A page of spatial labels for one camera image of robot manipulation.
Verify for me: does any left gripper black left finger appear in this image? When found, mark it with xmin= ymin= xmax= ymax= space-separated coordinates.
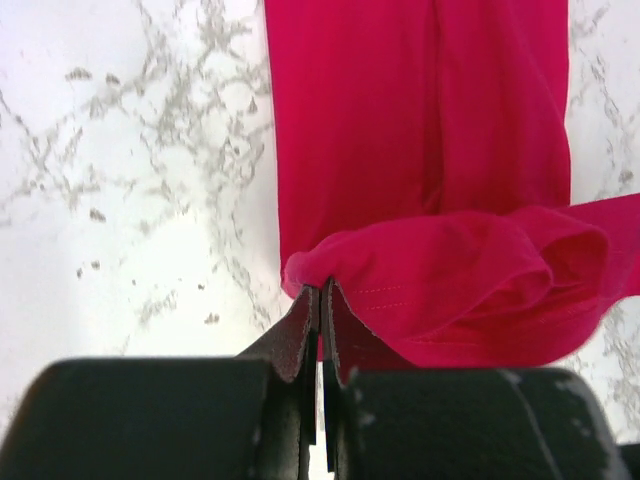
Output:
xmin=238 ymin=287 xmax=320 ymax=479

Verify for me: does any red t-shirt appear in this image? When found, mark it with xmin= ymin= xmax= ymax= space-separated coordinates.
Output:
xmin=265 ymin=0 xmax=639 ymax=367

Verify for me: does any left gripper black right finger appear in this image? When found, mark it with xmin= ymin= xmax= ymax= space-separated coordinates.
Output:
xmin=320 ymin=279 xmax=411 ymax=479

